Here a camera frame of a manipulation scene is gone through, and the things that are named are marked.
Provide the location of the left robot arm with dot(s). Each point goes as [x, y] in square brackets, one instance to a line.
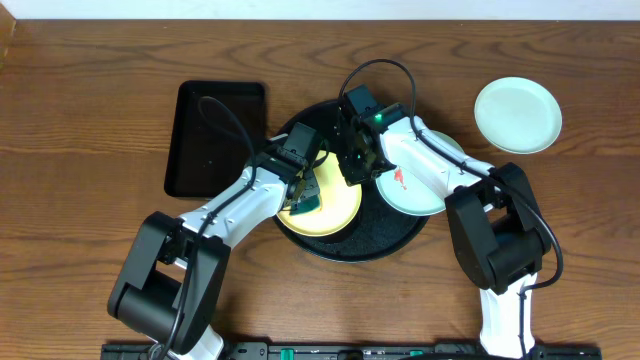
[170, 282]

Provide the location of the yellow plate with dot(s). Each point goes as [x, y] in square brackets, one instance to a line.
[339, 202]

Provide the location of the black rectangular tray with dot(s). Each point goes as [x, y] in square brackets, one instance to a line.
[207, 152]

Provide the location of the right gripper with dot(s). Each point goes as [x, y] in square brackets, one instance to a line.
[350, 173]

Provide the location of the round black tray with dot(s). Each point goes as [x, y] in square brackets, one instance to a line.
[377, 230]

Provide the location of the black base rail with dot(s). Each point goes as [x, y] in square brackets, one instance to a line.
[264, 351]

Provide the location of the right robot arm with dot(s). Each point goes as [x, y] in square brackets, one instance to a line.
[499, 236]

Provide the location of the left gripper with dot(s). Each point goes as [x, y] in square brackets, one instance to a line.
[304, 187]

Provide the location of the green yellow sponge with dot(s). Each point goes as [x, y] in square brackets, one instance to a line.
[305, 205]

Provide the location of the light blue plate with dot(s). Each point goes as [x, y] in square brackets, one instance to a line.
[518, 115]
[419, 183]

